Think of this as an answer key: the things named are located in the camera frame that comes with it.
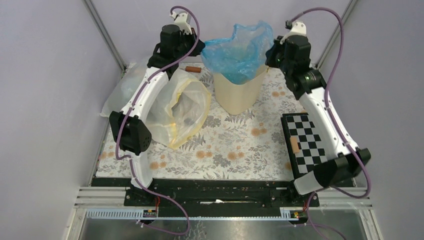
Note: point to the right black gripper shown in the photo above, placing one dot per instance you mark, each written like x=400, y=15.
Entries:
x=270, y=53

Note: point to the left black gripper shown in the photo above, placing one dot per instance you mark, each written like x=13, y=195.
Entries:
x=198, y=48

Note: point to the blue plastic trash bag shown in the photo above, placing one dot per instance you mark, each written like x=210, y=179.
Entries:
x=238, y=57

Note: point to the large translucent white bag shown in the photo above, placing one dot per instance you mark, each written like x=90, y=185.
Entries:
x=179, y=112

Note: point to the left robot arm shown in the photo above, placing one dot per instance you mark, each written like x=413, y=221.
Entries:
x=129, y=125

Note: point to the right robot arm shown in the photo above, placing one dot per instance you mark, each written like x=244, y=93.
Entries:
x=345, y=159

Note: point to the cream plastic trash bin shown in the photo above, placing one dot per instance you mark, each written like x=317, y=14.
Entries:
x=236, y=98

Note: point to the brown wooden cylinder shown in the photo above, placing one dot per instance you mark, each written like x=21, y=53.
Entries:
x=193, y=69

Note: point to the small wooden block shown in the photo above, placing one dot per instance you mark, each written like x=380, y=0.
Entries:
x=294, y=144

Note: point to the black white checkerboard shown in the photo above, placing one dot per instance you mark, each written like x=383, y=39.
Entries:
x=312, y=151

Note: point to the floral patterned table mat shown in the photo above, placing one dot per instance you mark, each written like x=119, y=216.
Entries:
x=247, y=146

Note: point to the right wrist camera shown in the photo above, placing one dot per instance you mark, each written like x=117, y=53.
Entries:
x=298, y=29

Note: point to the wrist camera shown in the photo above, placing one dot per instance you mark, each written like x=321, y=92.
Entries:
x=298, y=29
x=182, y=20

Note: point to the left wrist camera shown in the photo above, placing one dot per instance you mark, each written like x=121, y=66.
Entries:
x=182, y=20

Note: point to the right aluminium frame post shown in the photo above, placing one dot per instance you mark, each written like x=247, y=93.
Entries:
x=336, y=33

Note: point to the aluminium frame post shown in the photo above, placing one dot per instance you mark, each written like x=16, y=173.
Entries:
x=336, y=33
x=94, y=14

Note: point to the left aluminium frame post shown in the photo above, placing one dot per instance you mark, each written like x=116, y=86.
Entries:
x=94, y=14

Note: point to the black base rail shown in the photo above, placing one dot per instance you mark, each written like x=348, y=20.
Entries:
x=210, y=198

